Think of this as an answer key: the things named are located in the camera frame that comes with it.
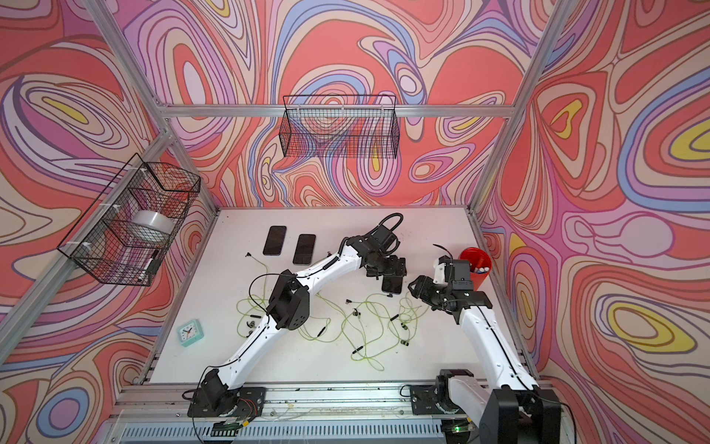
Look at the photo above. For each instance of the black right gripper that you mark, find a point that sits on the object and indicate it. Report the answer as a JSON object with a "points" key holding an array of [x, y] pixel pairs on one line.
{"points": [[422, 289]]}

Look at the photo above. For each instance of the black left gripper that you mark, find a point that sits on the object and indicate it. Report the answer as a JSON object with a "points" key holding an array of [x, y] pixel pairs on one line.
{"points": [[393, 269]]}

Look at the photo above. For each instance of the green earphones middle set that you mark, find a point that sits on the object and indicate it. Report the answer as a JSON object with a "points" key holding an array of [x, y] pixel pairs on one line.
{"points": [[327, 327]]}

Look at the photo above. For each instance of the red plastic cup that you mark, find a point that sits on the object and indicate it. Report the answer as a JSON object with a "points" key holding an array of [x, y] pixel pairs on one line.
{"points": [[480, 265]]}

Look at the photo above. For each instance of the mint alarm clock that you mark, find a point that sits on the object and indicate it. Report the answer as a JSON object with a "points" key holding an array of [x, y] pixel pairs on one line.
{"points": [[190, 332]]}

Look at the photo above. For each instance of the left wire basket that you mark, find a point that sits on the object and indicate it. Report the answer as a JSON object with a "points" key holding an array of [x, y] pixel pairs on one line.
{"points": [[102, 246]]}

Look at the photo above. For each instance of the green earphones set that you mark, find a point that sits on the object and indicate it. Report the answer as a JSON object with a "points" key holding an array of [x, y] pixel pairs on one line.
{"points": [[252, 307], [327, 327]]}

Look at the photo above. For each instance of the green earphones left set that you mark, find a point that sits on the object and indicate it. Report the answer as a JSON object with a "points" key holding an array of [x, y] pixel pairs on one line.
{"points": [[252, 307]]}

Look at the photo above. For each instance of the grey-edged smartphone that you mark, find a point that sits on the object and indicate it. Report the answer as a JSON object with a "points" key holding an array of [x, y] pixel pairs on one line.
{"points": [[275, 240]]}

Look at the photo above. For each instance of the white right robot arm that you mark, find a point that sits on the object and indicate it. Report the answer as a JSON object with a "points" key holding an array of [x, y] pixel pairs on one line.
{"points": [[506, 404]]}

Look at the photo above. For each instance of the green earphone cable plug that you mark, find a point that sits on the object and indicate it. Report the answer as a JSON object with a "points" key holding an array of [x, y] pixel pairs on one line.
{"points": [[381, 325]]}

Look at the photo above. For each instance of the black smartphone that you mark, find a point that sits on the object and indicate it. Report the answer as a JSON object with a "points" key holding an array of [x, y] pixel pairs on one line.
{"points": [[304, 250]]}

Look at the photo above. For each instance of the blue-cased smartphone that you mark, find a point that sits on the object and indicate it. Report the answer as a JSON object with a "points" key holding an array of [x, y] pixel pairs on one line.
{"points": [[392, 284]]}

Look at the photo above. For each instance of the back wire basket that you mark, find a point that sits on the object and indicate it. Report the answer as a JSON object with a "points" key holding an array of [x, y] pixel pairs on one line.
{"points": [[364, 126]]}

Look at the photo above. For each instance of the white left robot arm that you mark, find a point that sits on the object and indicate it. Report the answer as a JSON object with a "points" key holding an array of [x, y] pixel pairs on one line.
{"points": [[289, 307]]}

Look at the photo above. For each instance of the wire basket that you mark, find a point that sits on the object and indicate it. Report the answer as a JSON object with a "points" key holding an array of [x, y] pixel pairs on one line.
{"points": [[364, 126], [102, 246]]}

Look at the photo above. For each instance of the white tape roll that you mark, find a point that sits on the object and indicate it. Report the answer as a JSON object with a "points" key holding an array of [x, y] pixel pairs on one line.
{"points": [[152, 227]]}

